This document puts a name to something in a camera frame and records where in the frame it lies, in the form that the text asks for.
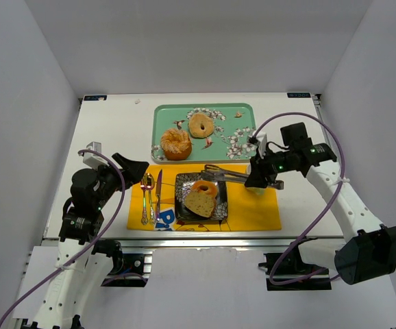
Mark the orange glazed bagel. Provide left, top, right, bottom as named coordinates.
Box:
left=191, top=180, right=219, bottom=198

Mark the brown bread slice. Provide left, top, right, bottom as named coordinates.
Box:
left=184, top=191, right=216, bottom=219

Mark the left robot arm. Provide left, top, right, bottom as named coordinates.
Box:
left=22, top=149, right=149, bottom=328

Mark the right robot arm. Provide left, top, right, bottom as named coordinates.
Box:
left=245, top=123, right=396, bottom=285

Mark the iridescent spoon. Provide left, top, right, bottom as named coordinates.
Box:
left=140, top=173, right=151, bottom=226

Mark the iridescent fork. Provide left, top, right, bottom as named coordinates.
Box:
left=147, top=173, right=156, bottom=226

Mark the pale green mug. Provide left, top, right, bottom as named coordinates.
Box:
left=245, top=166, right=267, bottom=197

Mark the iridescent knife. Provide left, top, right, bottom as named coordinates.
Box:
left=155, top=169, right=163, bottom=222

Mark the yellow placemat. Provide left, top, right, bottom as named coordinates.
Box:
left=127, top=164, right=282, bottom=232

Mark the sugared bundt cake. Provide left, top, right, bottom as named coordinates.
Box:
left=160, top=128, right=192, bottom=160

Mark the black floral square plate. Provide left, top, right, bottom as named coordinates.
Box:
left=175, top=172, right=228, bottom=222

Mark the pale bagel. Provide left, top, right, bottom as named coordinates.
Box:
left=188, top=112, right=214, bottom=138

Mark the right blue corner label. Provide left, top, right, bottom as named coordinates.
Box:
left=286, top=93, right=312, bottom=99

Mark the blue corner label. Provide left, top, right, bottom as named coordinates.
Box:
left=83, top=95, right=107, bottom=101
left=286, top=93, right=312, bottom=99

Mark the left blue corner label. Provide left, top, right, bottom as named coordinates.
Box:
left=83, top=95, right=107, bottom=101

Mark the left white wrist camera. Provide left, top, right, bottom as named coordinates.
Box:
left=78, top=141, right=108, bottom=169

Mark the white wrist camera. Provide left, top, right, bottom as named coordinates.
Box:
left=248, top=131, right=268, bottom=158
left=78, top=141, right=108, bottom=169

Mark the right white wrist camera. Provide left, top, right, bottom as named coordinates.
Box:
left=248, top=131, right=268, bottom=158

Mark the aluminium front rail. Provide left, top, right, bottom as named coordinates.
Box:
left=42, top=234, right=346, bottom=249

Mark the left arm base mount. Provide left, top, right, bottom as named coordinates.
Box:
left=92, top=240, right=152, bottom=287

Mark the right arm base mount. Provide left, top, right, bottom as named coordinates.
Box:
left=258, top=252, right=332, bottom=291

